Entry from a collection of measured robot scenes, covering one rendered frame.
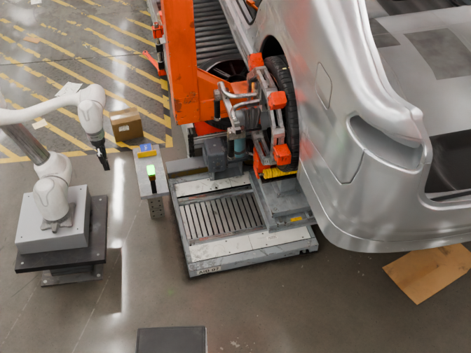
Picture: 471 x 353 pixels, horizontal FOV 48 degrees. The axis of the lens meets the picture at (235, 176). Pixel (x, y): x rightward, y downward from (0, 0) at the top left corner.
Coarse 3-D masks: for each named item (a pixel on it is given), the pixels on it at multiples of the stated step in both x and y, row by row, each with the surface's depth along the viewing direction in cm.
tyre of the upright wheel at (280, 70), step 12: (264, 60) 301; (276, 60) 286; (276, 72) 282; (288, 72) 279; (288, 84) 274; (288, 96) 272; (288, 108) 273; (288, 120) 276; (264, 132) 331; (288, 132) 279; (288, 144) 283; (288, 168) 295
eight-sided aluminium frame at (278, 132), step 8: (256, 72) 289; (264, 72) 289; (248, 80) 311; (256, 80) 312; (264, 80) 282; (272, 80) 282; (248, 88) 315; (256, 88) 317; (264, 88) 277; (272, 88) 277; (256, 104) 326; (272, 112) 276; (280, 112) 277; (272, 120) 276; (280, 120) 277; (272, 128) 277; (280, 128) 277; (256, 136) 326; (272, 136) 279; (280, 136) 279; (256, 144) 322; (264, 144) 321; (272, 144) 284; (272, 152) 287; (264, 160) 308; (272, 160) 290
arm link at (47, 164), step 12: (0, 96) 272; (12, 132) 281; (24, 132) 285; (24, 144) 287; (36, 144) 292; (36, 156) 294; (48, 156) 300; (60, 156) 307; (36, 168) 300; (48, 168) 298; (60, 168) 303
